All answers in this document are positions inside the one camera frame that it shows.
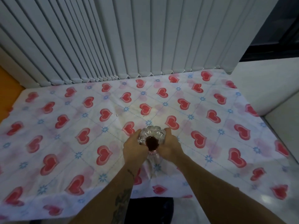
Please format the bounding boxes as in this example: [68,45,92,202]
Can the person's left hand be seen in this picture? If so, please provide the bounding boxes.
[123,129,150,177]

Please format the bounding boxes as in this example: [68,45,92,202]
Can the person's right hand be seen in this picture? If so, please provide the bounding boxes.
[153,128,185,165]

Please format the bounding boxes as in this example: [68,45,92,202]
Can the clear plastic bottle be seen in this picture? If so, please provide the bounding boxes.
[137,125,167,180]

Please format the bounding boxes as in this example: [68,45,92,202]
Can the person's right forearm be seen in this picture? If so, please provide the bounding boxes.
[164,154,285,224]

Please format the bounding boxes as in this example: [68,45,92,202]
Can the person's left forearm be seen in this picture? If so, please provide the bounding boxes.
[75,161,140,224]

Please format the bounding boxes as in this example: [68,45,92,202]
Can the white red heart tablecloth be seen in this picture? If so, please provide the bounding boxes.
[0,69,295,224]

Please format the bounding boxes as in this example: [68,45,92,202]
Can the white vertical blinds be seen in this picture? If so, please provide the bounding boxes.
[0,0,280,88]

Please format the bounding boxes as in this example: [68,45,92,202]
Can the dark window frame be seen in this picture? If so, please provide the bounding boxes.
[240,0,299,62]

